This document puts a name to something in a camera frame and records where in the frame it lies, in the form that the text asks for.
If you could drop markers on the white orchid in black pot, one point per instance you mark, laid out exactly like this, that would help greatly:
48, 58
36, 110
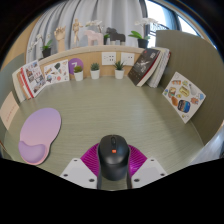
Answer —
46, 52
143, 43
95, 23

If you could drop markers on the purple round number sign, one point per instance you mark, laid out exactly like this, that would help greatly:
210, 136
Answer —
75, 62

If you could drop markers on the white wall socket plate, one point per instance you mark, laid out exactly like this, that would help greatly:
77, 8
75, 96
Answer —
108, 58
127, 59

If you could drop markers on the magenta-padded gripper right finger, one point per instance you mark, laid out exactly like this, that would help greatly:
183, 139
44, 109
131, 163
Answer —
148, 170

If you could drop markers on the dark grey horse figurine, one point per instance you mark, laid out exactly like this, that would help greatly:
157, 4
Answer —
117, 36

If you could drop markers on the brown book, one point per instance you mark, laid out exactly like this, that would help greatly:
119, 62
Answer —
23, 88

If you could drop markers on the black computer mouse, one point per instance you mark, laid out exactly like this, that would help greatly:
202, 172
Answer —
113, 158

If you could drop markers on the beige card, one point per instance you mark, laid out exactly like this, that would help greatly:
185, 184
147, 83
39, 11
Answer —
8, 111

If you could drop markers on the lilac mouse pad with wrist rest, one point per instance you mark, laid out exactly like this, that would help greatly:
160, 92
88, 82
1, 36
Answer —
40, 133

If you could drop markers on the grey curtain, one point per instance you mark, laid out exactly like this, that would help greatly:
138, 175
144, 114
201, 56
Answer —
110, 13

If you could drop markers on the dark-framed window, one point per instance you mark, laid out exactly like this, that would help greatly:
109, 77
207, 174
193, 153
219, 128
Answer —
160, 10

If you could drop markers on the red-edged picture magazine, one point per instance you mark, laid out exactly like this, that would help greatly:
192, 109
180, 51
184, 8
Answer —
35, 78

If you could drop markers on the white food illustration card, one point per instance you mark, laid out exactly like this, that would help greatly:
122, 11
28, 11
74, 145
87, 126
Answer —
183, 96

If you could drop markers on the wooden mannequin figure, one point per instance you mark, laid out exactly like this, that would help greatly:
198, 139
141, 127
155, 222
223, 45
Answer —
77, 28

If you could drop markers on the white book stack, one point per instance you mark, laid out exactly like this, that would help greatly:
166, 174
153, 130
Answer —
161, 66

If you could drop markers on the white illustrated sticker card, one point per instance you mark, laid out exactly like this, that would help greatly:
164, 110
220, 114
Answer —
56, 71

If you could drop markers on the wooden hand model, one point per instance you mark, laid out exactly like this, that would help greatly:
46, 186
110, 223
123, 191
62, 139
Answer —
60, 35

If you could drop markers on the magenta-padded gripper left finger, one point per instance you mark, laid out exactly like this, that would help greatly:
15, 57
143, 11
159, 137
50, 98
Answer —
78, 170

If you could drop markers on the black book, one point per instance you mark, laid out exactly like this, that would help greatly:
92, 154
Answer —
144, 66

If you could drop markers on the wooden desk shelf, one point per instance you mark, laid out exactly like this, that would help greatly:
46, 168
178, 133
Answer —
93, 50

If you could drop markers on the pink horse figurine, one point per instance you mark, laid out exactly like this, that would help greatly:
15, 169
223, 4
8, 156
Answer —
93, 36

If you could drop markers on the green desk partition panel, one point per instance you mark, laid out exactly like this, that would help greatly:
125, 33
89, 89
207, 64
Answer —
200, 63
8, 71

